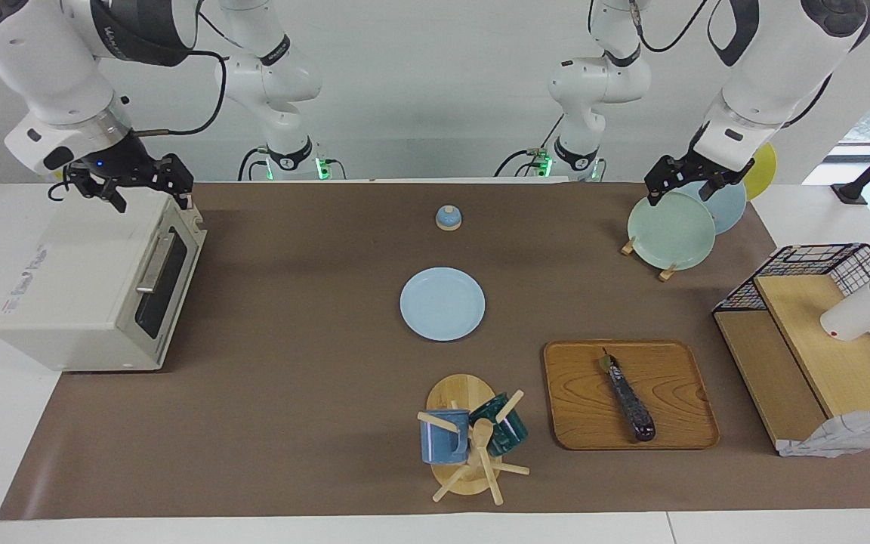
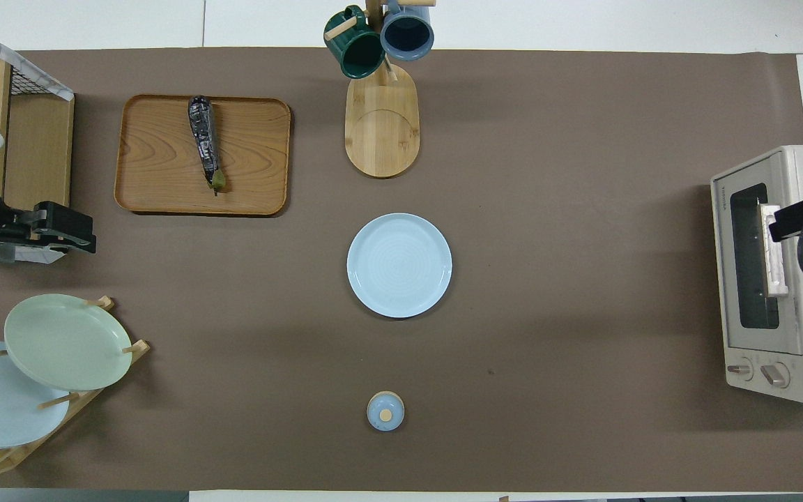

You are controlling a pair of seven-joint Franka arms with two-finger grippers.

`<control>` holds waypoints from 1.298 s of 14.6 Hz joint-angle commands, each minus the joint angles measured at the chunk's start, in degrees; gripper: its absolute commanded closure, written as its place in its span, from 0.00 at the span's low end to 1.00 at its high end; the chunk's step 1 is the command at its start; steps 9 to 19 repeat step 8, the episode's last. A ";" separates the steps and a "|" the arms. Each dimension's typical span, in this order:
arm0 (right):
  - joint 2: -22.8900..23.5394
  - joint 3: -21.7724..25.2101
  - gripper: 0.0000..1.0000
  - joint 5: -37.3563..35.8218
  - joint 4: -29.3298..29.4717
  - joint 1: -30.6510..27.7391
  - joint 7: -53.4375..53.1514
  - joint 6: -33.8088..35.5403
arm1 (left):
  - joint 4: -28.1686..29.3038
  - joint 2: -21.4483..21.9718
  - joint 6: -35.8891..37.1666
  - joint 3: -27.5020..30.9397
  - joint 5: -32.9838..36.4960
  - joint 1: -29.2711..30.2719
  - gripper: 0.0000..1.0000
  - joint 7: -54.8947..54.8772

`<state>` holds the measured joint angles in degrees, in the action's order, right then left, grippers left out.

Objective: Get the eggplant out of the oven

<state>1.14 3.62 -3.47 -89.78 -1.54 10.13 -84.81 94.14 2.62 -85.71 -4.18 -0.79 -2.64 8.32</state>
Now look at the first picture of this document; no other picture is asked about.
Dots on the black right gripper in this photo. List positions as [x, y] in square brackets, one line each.
[129, 170]

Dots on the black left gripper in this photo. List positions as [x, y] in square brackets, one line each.
[699, 170]

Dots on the cream toaster oven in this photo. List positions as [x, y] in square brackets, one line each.
[72, 287]

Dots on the dark purple eggplant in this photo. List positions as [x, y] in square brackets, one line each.
[630, 400]

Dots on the light blue serving plate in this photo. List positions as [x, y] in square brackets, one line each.
[442, 304]

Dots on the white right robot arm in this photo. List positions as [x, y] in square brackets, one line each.
[42, 60]

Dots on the pale green plate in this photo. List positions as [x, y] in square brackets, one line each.
[669, 238]

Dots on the light blue racked plate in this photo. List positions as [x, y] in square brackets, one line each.
[729, 211]

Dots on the wooden plate rack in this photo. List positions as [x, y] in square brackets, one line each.
[667, 273]

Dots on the yellow plate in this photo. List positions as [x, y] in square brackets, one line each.
[763, 170]

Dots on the white cup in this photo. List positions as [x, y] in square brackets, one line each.
[858, 313]

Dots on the wooden shelf box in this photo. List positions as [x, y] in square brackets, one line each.
[835, 363]

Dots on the brown table mat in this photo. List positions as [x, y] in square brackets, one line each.
[291, 378]

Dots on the wooden serving tray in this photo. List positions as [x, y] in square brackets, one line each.
[578, 400]

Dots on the white patterned cloth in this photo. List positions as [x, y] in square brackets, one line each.
[843, 438]

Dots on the dark green mug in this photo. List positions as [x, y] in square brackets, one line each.
[510, 434]

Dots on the wooden mug tree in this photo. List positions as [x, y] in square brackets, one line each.
[458, 393]

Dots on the blue mug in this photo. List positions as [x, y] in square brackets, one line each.
[442, 442]

